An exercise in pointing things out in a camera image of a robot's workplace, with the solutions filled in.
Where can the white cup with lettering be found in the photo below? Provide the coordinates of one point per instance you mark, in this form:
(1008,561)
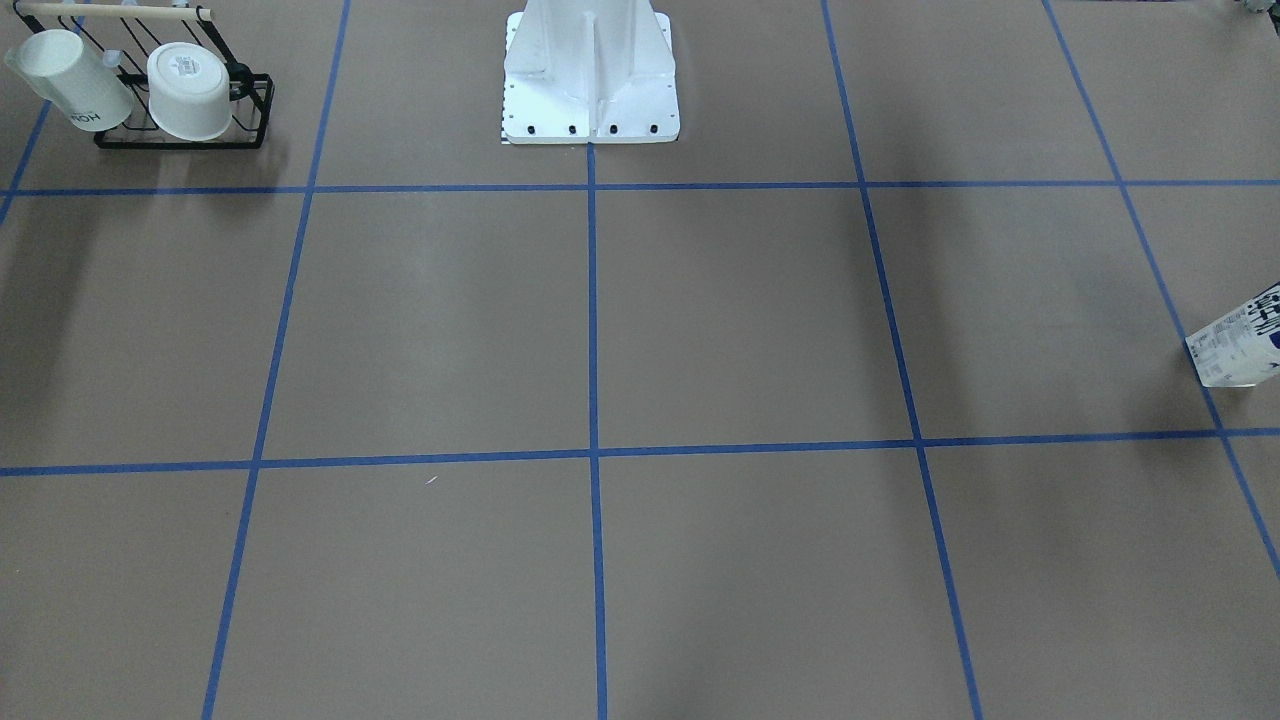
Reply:
(62,69)

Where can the blue white milk carton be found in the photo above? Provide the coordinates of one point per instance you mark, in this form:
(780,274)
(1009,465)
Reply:
(1241,348)

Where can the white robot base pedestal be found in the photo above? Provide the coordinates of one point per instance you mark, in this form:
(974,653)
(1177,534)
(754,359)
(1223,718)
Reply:
(589,72)

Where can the black wire cup rack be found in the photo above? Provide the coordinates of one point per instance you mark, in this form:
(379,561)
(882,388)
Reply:
(123,33)

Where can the white ribbed cup on rack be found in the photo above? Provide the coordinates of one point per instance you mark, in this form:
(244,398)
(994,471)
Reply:
(188,91)

